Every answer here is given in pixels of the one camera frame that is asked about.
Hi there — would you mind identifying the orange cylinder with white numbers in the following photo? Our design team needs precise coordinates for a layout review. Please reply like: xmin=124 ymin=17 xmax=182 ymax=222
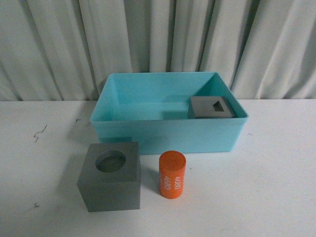
xmin=159 ymin=151 xmax=186 ymax=199

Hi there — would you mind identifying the gray cube with square hole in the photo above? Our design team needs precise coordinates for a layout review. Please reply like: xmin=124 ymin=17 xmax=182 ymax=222
xmin=188 ymin=96 xmax=236 ymax=119

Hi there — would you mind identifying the gray cube with round hole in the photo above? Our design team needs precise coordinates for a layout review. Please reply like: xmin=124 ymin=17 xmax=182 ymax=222
xmin=77 ymin=142 xmax=141 ymax=212

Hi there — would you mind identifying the light blue plastic box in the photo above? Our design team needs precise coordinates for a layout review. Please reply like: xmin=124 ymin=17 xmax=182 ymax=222
xmin=90 ymin=72 xmax=248 ymax=155

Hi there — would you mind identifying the white pleated curtain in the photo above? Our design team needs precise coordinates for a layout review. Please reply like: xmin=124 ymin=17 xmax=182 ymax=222
xmin=0 ymin=0 xmax=316 ymax=101

